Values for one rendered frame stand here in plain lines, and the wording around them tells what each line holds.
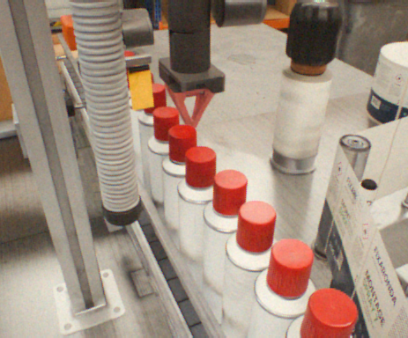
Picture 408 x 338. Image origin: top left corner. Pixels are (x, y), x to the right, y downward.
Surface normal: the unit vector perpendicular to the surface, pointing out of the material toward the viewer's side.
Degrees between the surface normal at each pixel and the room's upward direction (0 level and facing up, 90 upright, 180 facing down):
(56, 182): 90
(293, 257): 3
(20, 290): 0
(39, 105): 90
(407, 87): 90
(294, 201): 0
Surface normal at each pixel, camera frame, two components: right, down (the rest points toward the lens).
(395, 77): -0.84, 0.30
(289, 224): 0.01, -0.82
